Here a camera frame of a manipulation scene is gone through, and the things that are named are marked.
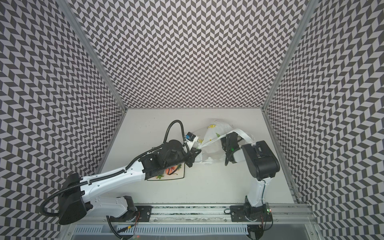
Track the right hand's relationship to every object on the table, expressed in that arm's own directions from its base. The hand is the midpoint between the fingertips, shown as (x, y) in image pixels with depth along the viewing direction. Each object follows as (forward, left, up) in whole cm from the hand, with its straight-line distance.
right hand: (220, 136), depth 100 cm
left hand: (-21, +14, +19) cm, 32 cm away
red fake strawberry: (-32, +26, +23) cm, 47 cm away
